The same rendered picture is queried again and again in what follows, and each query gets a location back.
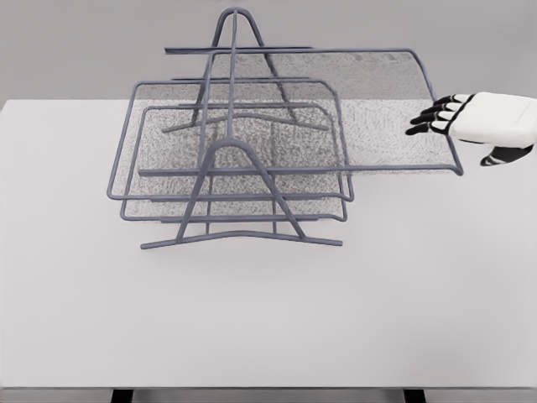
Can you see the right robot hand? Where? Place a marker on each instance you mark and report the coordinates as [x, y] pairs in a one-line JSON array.
[[491, 117]]

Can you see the large grey mesh tray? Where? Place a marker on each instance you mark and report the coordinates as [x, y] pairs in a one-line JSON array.
[[377, 126]]

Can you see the medium grey mesh tray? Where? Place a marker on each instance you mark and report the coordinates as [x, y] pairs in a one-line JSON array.
[[176, 96]]

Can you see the small grey mesh tray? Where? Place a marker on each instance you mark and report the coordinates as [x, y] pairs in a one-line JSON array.
[[159, 211]]

